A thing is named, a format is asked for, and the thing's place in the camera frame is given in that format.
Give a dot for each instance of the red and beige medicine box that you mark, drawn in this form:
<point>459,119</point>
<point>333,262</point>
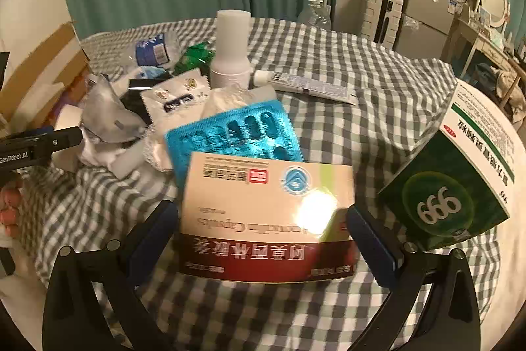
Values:
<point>246,186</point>

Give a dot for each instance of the white sachet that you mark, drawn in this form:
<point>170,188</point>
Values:
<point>176,96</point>

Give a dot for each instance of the cardboard box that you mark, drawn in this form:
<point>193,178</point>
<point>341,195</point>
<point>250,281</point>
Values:
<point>45,79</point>

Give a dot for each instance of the white plastic bottle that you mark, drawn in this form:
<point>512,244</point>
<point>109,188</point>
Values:
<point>230,46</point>

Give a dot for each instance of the crumpled clear plastic bag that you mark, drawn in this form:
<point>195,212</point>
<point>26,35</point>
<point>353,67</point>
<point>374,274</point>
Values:
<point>107,108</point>

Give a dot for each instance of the checked bedsheet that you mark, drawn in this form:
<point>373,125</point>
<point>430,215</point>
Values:
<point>328,55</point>

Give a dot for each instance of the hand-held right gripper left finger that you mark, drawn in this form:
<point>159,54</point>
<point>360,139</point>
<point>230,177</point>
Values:
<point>162,225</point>

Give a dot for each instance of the white tissue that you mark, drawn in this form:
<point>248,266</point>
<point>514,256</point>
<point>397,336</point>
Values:
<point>224,100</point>

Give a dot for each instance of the crumpled blue bag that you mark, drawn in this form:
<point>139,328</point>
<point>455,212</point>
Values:
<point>150,72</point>

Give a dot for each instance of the green and white medicine box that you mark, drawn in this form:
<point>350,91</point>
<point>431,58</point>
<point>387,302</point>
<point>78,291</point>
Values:
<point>452,178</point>

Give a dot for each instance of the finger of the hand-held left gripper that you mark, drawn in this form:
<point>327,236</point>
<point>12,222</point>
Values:
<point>65,137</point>

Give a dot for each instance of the white suitcase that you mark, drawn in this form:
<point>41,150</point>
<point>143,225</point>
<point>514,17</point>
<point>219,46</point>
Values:
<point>380,14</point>

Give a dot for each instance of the person's left hand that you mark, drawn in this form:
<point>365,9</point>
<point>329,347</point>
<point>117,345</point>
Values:
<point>10,207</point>

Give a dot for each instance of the grey fridge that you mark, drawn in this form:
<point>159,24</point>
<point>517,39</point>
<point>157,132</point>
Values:
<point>425,18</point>

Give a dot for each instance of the white ointment tube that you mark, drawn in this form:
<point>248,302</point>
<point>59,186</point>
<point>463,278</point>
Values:
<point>304,85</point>

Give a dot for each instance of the blue blister pack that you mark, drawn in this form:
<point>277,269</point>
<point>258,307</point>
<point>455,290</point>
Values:
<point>230,133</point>

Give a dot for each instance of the clear jar with blue label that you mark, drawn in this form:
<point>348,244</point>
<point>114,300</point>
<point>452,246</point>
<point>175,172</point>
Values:
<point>152,48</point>

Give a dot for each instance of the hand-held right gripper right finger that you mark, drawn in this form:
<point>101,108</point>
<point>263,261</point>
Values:
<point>368,248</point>

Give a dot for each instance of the large clear water jug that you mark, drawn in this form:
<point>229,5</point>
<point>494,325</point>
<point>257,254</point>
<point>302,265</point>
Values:
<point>316,11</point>

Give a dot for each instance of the green packet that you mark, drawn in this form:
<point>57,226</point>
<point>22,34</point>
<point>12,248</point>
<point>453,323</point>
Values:
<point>193,59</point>

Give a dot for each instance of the chair with clothes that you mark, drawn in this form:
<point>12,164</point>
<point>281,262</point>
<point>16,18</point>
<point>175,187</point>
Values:
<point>509,81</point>

